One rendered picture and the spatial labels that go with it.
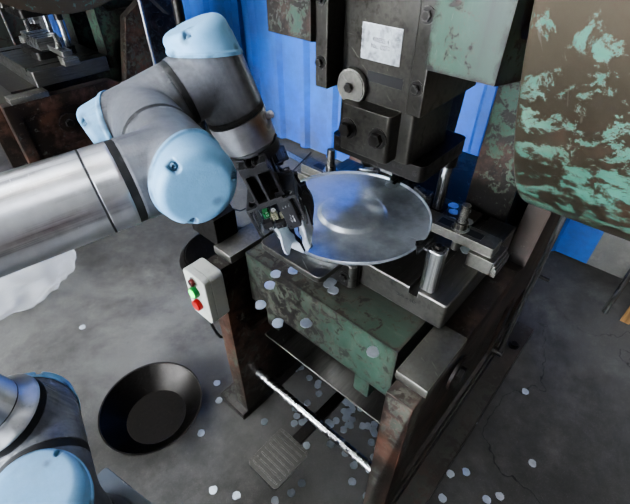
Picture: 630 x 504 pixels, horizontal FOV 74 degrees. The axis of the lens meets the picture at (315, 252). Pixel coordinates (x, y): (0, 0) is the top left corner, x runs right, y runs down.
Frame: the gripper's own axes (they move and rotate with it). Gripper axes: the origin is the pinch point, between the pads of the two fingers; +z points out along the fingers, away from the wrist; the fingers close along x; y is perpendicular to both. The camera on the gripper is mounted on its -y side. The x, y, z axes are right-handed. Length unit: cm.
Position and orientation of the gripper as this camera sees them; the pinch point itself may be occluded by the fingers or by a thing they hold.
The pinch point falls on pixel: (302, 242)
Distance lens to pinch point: 69.4
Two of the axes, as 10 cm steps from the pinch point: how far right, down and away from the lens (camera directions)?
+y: 0.9, 6.5, -7.5
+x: 9.4, -3.0, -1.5
